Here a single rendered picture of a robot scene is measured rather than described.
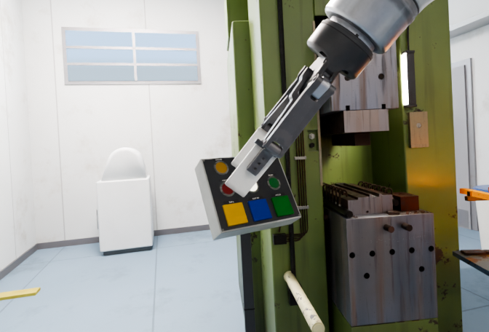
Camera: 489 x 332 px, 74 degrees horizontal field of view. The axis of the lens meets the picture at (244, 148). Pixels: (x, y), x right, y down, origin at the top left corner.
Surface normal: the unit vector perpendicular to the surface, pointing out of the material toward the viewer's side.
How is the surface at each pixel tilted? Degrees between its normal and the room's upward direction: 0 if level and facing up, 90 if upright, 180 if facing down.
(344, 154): 90
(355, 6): 85
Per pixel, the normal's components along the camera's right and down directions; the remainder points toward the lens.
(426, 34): 0.08, 0.01
